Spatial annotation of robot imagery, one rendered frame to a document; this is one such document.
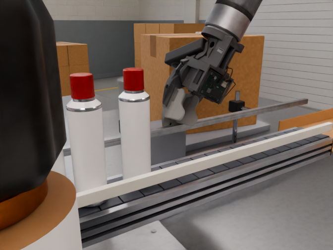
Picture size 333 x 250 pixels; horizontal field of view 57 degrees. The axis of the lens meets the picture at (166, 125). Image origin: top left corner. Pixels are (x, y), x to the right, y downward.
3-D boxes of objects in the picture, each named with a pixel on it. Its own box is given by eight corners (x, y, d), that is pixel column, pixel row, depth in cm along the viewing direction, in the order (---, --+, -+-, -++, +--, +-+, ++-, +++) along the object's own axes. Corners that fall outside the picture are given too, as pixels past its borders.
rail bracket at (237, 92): (245, 161, 75) (250, 95, 70) (225, 151, 81) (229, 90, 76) (254, 158, 77) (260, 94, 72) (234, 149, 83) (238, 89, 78)
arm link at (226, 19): (206, 1, 57) (232, 23, 62) (194, 24, 58) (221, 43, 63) (234, 5, 51) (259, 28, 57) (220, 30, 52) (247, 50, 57)
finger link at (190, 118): (177, 141, 58) (200, 98, 56) (162, 129, 62) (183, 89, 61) (189, 146, 60) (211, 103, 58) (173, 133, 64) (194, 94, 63)
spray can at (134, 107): (130, 192, 52) (125, 72, 45) (118, 180, 56) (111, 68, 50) (156, 184, 55) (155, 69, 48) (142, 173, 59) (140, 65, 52)
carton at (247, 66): (168, 137, 85) (169, 36, 77) (141, 114, 106) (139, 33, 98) (256, 124, 96) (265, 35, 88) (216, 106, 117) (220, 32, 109)
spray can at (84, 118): (81, 211, 47) (67, 78, 40) (72, 196, 51) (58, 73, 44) (113, 201, 49) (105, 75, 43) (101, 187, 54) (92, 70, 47)
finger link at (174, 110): (165, 137, 56) (190, 92, 54) (150, 125, 60) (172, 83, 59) (178, 142, 58) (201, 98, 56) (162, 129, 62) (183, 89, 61)
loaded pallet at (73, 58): (95, 112, 413) (89, 44, 385) (33, 125, 360) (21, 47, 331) (57, 97, 497) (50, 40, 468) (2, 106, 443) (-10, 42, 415)
